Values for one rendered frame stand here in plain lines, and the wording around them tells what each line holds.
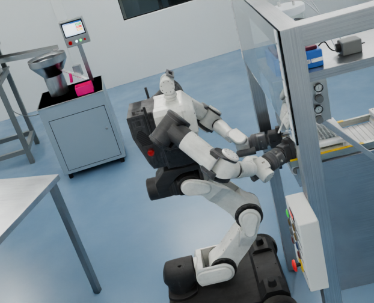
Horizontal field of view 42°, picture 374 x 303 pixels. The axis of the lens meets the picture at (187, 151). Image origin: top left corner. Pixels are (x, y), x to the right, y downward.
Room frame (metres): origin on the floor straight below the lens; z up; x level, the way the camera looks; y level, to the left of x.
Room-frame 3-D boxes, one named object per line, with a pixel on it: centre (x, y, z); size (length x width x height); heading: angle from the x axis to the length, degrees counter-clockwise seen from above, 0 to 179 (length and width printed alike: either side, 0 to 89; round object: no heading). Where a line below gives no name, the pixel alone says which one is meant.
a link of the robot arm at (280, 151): (1.97, -0.42, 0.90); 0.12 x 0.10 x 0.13; 118
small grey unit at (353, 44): (2.00, -0.79, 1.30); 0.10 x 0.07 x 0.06; 86
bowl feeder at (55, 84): (4.63, 0.96, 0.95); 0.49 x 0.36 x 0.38; 94
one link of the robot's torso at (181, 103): (2.12, 0.07, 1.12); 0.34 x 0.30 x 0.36; 176
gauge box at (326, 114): (1.95, -0.54, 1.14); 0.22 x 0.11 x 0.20; 86
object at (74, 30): (4.73, 0.71, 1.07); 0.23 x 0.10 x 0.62; 94
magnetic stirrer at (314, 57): (2.03, -0.56, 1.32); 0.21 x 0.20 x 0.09; 176
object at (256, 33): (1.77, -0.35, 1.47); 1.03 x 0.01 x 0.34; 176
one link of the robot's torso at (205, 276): (2.12, 0.03, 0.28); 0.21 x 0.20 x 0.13; 86
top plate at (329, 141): (2.07, -0.62, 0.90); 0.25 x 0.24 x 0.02; 176
